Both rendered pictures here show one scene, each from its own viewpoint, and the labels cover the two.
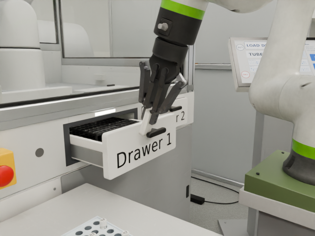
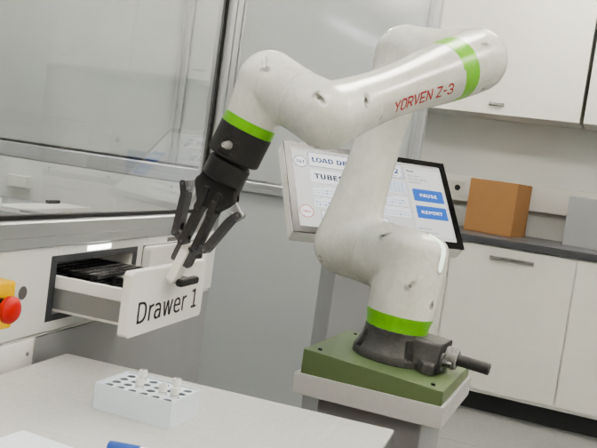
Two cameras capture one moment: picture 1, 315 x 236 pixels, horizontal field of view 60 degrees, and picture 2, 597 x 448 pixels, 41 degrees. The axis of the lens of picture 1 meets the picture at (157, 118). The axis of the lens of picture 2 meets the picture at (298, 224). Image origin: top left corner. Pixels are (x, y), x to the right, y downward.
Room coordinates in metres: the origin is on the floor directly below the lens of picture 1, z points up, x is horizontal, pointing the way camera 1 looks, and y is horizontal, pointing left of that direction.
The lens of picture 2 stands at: (-0.72, 0.28, 1.14)
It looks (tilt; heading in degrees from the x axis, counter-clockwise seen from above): 4 degrees down; 342
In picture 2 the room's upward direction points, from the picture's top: 8 degrees clockwise
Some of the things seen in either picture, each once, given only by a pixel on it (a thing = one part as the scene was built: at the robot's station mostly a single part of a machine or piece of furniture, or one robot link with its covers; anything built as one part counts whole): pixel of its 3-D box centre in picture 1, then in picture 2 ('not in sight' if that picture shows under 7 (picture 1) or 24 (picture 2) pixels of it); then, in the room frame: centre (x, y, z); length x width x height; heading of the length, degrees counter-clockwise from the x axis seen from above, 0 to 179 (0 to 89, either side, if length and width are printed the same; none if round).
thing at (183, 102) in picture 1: (167, 115); (175, 268); (1.03, -0.04, 0.87); 0.29 x 0.02 x 0.11; 145
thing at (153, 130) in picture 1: (153, 131); (181, 280); (0.68, 0.01, 0.91); 0.07 x 0.04 x 0.01; 145
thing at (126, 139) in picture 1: (145, 141); (165, 294); (0.70, 0.03, 0.87); 0.29 x 0.02 x 0.11; 145
